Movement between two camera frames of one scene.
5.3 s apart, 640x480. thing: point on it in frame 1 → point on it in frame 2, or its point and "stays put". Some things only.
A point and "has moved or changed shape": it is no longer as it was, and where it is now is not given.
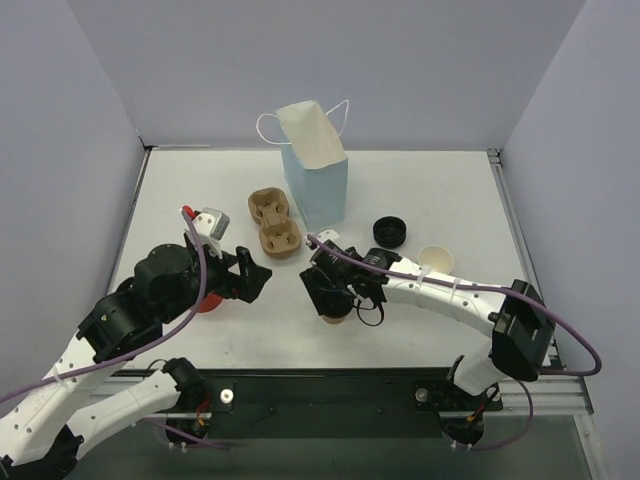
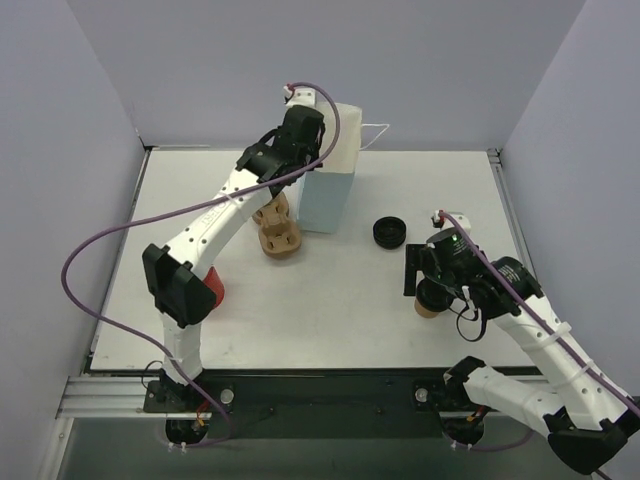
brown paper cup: (333, 320) → (425, 313)
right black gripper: (320, 282) → (412, 270)
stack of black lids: (389, 231) stays put
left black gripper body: (236, 275) → (298, 135)
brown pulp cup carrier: (280, 234) stays put
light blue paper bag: (314, 162) has moved or changed shape
